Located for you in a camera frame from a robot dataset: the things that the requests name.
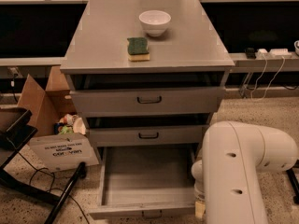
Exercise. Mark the grey bottom drawer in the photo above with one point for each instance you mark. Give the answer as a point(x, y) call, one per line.
point(145, 181)

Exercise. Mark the black stand leg right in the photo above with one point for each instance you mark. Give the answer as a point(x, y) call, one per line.
point(295, 185)

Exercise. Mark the grey drawer cabinet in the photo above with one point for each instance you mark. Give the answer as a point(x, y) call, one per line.
point(189, 54)

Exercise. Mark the grey top drawer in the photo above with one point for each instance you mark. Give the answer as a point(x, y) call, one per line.
point(158, 101)

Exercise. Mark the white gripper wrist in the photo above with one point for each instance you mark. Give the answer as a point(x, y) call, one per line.
point(199, 192)

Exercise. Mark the black stand frame left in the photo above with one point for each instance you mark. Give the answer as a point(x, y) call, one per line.
point(29, 194)

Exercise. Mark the brown cardboard box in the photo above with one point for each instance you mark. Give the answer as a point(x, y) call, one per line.
point(57, 151)

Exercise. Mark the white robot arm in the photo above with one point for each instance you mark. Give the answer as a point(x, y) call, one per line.
point(233, 153)

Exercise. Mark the white power strip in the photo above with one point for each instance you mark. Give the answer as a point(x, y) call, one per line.
point(273, 53)

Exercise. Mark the grey middle drawer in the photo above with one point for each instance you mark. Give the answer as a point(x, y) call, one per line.
point(145, 136)

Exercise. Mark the crumpled trash in box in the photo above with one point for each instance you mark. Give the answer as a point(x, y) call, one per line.
point(70, 124)

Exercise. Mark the white ceramic bowl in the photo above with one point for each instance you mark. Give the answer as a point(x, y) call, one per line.
point(154, 22)

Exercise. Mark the black power adapter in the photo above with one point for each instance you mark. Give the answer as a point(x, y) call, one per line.
point(250, 53)

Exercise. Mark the green yellow sponge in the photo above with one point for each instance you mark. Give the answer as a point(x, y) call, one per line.
point(138, 49)

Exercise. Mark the grey drawer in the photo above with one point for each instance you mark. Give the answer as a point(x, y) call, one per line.
point(145, 181)
point(158, 101)
point(145, 136)

